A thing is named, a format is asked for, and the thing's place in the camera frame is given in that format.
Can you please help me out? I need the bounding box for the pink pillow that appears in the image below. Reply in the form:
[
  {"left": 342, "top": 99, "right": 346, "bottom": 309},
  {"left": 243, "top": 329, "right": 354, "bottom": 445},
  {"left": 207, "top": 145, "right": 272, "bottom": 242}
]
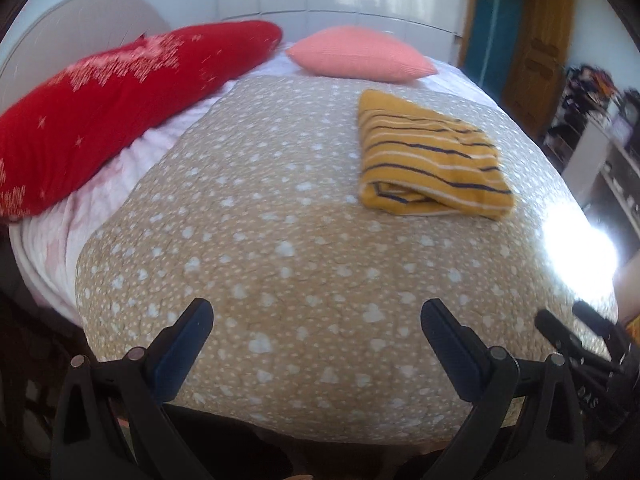
[{"left": 285, "top": 26, "right": 439, "bottom": 84}]

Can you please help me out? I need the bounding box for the red pillow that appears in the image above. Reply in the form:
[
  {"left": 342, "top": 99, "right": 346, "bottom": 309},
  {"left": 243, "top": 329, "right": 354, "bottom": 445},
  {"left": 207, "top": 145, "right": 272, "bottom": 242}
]
[{"left": 0, "top": 20, "right": 284, "bottom": 222}]

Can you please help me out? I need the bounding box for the wooden door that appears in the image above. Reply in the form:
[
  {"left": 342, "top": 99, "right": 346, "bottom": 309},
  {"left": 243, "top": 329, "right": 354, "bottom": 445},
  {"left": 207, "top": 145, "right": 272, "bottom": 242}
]
[{"left": 505, "top": 0, "right": 577, "bottom": 137}]

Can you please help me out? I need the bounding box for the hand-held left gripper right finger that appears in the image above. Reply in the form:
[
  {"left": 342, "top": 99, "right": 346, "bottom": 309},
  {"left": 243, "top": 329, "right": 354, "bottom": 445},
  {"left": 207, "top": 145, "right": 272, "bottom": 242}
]
[{"left": 420, "top": 298, "right": 586, "bottom": 480}]

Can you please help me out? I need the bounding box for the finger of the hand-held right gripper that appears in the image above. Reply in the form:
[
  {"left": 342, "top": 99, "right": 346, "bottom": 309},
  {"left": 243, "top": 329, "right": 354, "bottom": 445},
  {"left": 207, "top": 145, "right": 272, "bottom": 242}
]
[
  {"left": 572, "top": 301, "right": 627, "bottom": 348},
  {"left": 535, "top": 308, "right": 598, "bottom": 363}
]

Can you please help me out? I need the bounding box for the yellow striped sweater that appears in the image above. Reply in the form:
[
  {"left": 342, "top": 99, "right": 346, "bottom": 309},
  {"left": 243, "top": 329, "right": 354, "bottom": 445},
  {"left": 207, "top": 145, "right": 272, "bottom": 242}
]
[{"left": 356, "top": 89, "right": 516, "bottom": 222}]

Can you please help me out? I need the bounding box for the beige heart-print blanket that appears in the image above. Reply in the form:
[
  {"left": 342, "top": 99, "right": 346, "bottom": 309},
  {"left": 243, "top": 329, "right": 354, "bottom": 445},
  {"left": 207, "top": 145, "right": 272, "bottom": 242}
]
[{"left": 75, "top": 74, "right": 622, "bottom": 447}]

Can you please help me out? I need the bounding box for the teal curtain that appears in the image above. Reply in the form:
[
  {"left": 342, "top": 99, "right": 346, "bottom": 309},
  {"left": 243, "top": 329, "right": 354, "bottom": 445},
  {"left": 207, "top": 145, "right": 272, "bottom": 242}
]
[{"left": 464, "top": 0, "right": 527, "bottom": 102}]

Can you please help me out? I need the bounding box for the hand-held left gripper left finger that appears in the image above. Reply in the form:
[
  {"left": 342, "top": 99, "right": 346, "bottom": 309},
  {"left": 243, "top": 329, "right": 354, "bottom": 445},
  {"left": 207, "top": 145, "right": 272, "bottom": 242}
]
[{"left": 50, "top": 298, "right": 215, "bottom": 480}]

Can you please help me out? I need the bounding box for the white shelf with clutter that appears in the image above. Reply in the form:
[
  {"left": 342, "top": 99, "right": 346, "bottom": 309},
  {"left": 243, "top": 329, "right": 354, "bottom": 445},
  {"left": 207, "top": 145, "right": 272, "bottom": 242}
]
[{"left": 544, "top": 62, "right": 640, "bottom": 161}]

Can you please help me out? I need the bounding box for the white shelf unit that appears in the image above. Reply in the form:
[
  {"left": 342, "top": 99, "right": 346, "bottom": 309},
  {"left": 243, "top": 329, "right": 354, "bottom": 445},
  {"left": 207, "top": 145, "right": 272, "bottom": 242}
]
[{"left": 562, "top": 119, "right": 640, "bottom": 257}]

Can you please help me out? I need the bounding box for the white headboard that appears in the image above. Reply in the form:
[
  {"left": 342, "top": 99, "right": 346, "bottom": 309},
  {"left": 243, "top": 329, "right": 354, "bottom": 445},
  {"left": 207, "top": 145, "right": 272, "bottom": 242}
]
[{"left": 0, "top": 0, "right": 174, "bottom": 107}]

